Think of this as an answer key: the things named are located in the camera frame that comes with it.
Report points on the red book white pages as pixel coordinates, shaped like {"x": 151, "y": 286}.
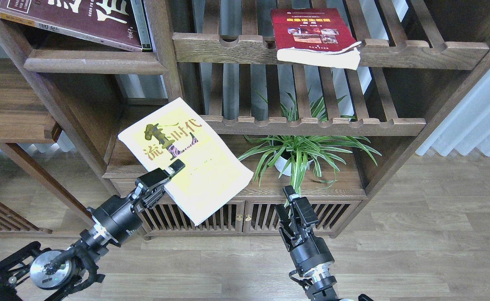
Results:
{"x": 314, "y": 36}

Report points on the dark maroon book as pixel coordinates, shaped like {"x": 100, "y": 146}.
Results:
{"x": 108, "y": 22}

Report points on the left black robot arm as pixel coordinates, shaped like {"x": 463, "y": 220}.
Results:
{"x": 72, "y": 270}

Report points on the white plant pot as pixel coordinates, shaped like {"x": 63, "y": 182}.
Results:
{"x": 293, "y": 164}

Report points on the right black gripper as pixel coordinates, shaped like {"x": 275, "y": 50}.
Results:
{"x": 309, "y": 253}

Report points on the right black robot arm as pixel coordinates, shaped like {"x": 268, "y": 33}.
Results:
{"x": 317, "y": 289}

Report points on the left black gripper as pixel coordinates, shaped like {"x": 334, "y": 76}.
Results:
{"x": 118, "y": 218}

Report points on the white curtain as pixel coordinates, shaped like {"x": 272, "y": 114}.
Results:
{"x": 467, "y": 127}

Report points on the yellow green book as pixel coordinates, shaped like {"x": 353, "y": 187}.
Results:
{"x": 212, "y": 175}

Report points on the green spider plant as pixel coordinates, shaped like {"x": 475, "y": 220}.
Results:
{"x": 301, "y": 151}

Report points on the wooden side table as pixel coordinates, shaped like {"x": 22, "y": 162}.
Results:
{"x": 24, "y": 119}

